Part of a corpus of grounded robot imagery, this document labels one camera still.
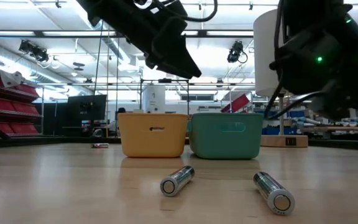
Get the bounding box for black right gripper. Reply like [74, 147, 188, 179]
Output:
[309, 71, 358, 123]

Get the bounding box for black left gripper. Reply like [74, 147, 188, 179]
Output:
[116, 6, 203, 80]

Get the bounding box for silver battery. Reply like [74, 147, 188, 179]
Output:
[160, 165, 196, 198]
[253, 171, 296, 217]

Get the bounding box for black metal stand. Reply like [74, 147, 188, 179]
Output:
[139, 78, 190, 115]

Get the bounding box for wooden workbench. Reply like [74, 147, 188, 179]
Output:
[300, 125, 358, 133]

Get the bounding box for white cylindrical tank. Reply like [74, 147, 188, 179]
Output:
[142, 84, 167, 114]

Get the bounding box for red panel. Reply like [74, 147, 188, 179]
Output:
[221, 93, 250, 113]

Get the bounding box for person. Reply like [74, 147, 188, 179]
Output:
[108, 107, 127, 133]

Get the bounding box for yellow plastic bin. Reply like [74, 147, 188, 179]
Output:
[117, 112, 190, 159]

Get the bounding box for white shade wooden base lamp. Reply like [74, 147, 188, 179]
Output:
[253, 8, 309, 148]

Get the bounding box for blue storage bins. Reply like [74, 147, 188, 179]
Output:
[261, 110, 306, 136]

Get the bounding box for teal plastic bin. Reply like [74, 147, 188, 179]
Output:
[187, 112, 264, 160]

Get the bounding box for black display screen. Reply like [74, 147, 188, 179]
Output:
[67, 94, 108, 129]

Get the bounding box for black ceiling light cluster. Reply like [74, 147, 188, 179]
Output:
[18, 39, 50, 63]

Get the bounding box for red storage bin rack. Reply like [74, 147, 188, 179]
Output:
[0, 65, 42, 138]

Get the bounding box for black ceiling camera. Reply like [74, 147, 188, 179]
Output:
[227, 40, 249, 65]

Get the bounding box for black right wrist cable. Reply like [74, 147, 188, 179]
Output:
[264, 73, 326, 121]

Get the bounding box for black aluminium table frame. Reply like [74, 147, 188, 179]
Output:
[0, 136, 358, 152]

